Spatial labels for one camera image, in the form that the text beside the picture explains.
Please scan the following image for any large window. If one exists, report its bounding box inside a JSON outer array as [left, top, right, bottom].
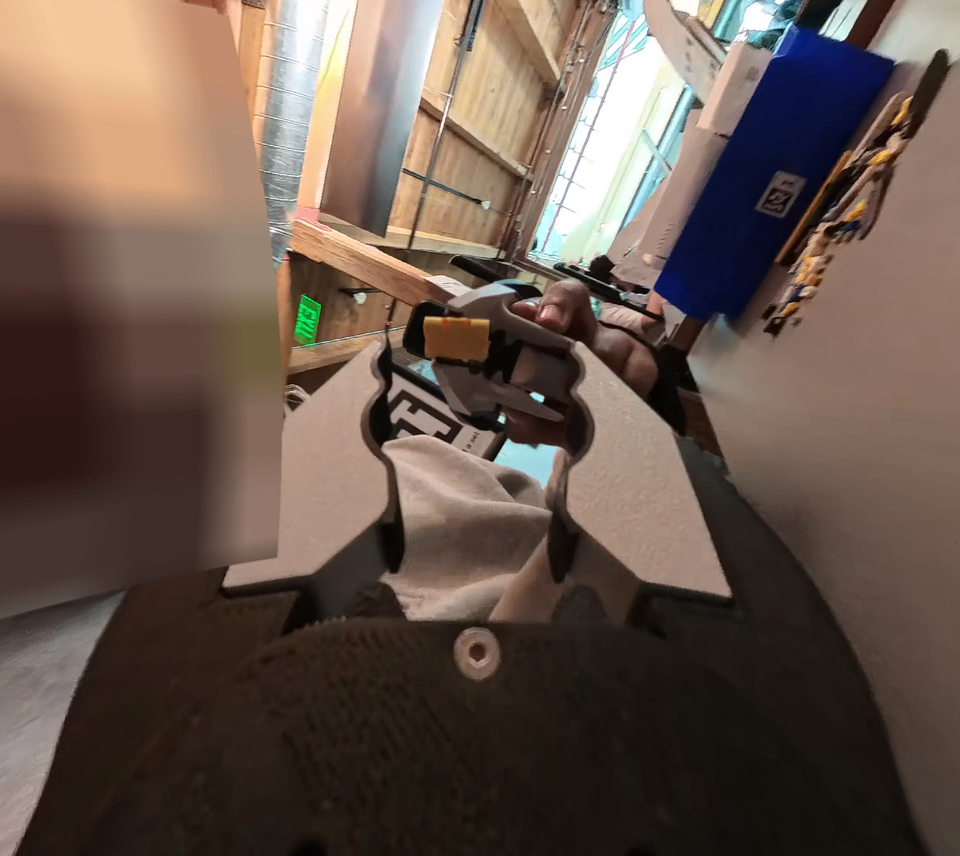
[[528, 8, 699, 265]]

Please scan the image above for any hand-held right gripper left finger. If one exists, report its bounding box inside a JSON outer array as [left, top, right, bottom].
[[225, 338, 410, 598]]

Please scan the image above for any pile of loose lego pieces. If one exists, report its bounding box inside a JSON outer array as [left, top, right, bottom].
[[765, 49, 952, 340]]

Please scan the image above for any yellow lego brick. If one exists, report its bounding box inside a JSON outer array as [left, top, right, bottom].
[[422, 314, 490, 362]]

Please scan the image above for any blue plastic bin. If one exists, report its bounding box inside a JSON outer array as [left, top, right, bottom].
[[652, 27, 897, 321]]

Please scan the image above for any person's left hand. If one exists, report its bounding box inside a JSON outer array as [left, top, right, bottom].
[[504, 280, 663, 451]]

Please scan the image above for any person's grey sweatshirt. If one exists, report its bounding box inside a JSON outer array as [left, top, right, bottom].
[[382, 436, 560, 621]]

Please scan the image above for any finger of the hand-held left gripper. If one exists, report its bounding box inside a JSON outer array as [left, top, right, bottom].
[[447, 281, 543, 326], [435, 358, 504, 424]]

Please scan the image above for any silver ventilation duct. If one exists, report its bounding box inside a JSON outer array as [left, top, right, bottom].
[[255, 0, 355, 265]]

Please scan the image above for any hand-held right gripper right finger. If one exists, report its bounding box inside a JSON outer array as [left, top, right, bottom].
[[546, 338, 735, 602]]

